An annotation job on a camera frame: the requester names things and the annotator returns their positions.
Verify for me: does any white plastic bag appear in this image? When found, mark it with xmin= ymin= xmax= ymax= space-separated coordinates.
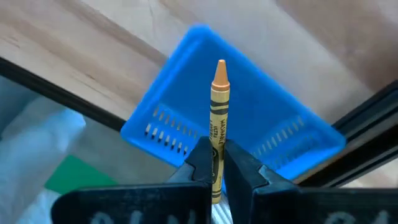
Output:
xmin=0 ymin=96 xmax=86 ymax=224

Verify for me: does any blue plastic basket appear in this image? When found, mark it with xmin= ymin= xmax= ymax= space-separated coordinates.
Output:
xmin=119 ymin=24 xmax=347 ymax=187

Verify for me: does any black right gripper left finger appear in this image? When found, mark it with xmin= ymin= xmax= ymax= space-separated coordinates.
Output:
xmin=51 ymin=136 xmax=214 ymax=224

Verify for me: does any tan orange crayon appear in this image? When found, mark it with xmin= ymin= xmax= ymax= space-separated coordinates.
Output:
xmin=210 ymin=58 xmax=231 ymax=205

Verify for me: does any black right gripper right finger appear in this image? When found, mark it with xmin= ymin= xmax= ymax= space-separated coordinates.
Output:
xmin=223 ymin=139 xmax=398 ymax=224

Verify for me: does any green sheet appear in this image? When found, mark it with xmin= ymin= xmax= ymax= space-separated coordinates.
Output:
xmin=44 ymin=154 xmax=119 ymax=195

